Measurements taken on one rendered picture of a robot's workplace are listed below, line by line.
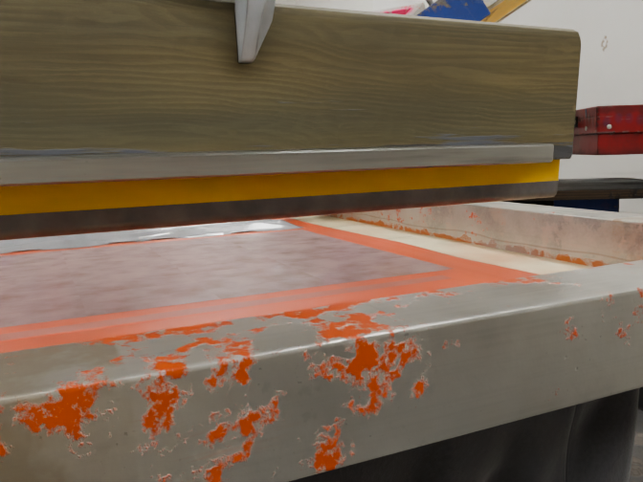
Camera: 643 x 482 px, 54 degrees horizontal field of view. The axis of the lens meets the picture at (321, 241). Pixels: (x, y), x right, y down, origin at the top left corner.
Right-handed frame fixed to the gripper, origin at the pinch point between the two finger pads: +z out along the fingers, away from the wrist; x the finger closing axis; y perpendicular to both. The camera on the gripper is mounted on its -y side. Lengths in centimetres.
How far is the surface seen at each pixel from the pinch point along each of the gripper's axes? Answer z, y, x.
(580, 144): 6, -91, -64
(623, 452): 23.0, -20.4, 4.7
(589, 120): 1, -87, -59
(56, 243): 13.4, 7.5, -36.3
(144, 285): 13.8, 3.1, -13.8
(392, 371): 11.5, 0.7, 13.6
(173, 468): 12.9, 7.0, 13.6
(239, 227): 13.3, -10.9, -36.7
